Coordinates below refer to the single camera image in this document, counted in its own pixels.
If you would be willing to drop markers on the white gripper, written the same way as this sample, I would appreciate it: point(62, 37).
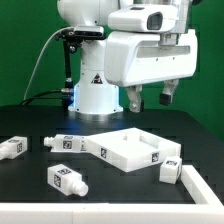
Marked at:
point(133, 59)

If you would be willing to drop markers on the white square table top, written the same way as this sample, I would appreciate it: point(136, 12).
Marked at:
point(131, 149)

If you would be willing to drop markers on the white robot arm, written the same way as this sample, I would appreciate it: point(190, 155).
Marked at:
point(94, 96)

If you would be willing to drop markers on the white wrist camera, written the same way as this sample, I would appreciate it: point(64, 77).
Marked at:
point(144, 18)

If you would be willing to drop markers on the white L-shaped obstacle frame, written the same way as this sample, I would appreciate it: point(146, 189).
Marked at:
point(207, 209)

